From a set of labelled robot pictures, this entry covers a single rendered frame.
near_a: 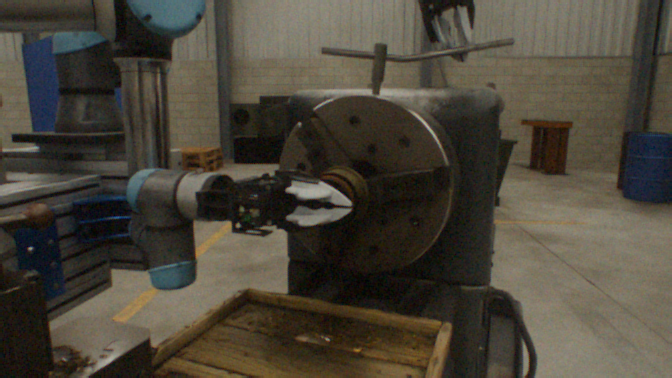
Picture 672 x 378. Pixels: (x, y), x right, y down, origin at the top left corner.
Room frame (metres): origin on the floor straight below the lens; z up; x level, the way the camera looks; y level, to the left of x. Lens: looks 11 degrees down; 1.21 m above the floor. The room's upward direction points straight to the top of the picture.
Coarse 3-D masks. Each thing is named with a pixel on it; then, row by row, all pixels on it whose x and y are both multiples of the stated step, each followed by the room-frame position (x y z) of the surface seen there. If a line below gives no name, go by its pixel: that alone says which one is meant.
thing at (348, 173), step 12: (336, 168) 0.66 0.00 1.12; (348, 168) 0.65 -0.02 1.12; (324, 180) 0.61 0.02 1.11; (336, 180) 0.61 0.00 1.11; (348, 180) 0.62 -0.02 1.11; (360, 180) 0.65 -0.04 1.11; (348, 192) 0.60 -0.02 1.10; (360, 192) 0.63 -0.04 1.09; (312, 204) 0.63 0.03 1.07; (324, 204) 0.66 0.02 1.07; (360, 204) 0.62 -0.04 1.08; (348, 216) 0.60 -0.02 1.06; (360, 216) 0.65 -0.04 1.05; (324, 228) 0.61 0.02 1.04
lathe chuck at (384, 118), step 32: (352, 96) 0.74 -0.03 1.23; (384, 96) 0.78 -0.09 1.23; (352, 128) 0.74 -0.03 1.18; (384, 128) 0.72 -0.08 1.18; (416, 128) 0.70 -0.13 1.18; (288, 160) 0.79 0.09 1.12; (352, 160) 0.74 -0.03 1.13; (384, 160) 0.72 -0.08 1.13; (416, 160) 0.70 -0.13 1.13; (448, 160) 0.69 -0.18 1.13; (448, 192) 0.68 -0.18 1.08; (384, 224) 0.73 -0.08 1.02; (416, 224) 0.70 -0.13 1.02; (352, 256) 0.74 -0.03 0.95; (384, 256) 0.72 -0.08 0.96; (416, 256) 0.70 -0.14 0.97
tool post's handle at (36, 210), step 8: (32, 208) 0.30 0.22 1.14; (40, 208) 0.31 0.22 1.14; (48, 208) 0.31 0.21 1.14; (8, 216) 0.29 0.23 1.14; (16, 216) 0.29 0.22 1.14; (24, 216) 0.30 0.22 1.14; (32, 216) 0.30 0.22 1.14; (40, 216) 0.30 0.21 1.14; (48, 216) 0.31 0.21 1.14; (0, 224) 0.28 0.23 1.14; (8, 224) 0.29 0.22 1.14; (16, 224) 0.29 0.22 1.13; (24, 224) 0.30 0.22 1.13; (32, 224) 0.30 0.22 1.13; (40, 224) 0.30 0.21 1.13; (48, 224) 0.31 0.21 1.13; (8, 232) 0.29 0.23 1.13
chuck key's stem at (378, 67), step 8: (376, 48) 0.77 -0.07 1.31; (384, 48) 0.76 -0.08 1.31; (376, 56) 0.77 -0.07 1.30; (384, 56) 0.77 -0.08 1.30; (376, 64) 0.76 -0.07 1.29; (384, 64) 0.77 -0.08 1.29; (376, 72) 0.76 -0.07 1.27; (384, 72) 0.77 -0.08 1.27; (376, 80) 0.77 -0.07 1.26; (376, 88) 0.77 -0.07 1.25
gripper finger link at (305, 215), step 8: (296, 208) 0.61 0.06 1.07; (304, 208) 0.60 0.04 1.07; (312, 208) 0.60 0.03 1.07; (320, 208) 0.59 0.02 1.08; (328, 208) 0.59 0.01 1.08; (336, 208) 0.58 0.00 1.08; (344, 208) 0.58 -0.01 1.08; (288, 216) 0.60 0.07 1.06; (296, 216) 0.59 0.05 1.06; (304, 216) 0.59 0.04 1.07; (312, 216) 0.59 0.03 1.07; (320, 216) 0.58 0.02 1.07; (328, 216) 0.58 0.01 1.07; (336, 216) 0.58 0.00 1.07; (304, 224) 0.55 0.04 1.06; (312, 224) 0.55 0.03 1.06; (320, 224) 0.59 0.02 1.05
